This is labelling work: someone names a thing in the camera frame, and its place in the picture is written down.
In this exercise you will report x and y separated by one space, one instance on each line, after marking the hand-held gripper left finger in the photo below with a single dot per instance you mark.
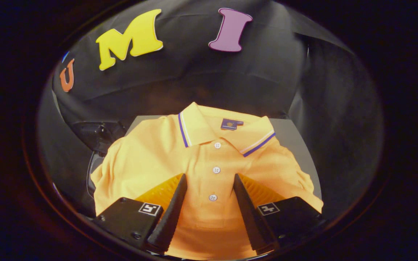
171 217

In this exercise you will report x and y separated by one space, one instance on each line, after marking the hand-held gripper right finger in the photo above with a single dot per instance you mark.
250 217

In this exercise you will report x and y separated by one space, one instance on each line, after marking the orange polo shirt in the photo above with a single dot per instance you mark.
151 156

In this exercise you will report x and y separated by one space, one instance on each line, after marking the black backdrop cloth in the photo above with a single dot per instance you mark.
267 79

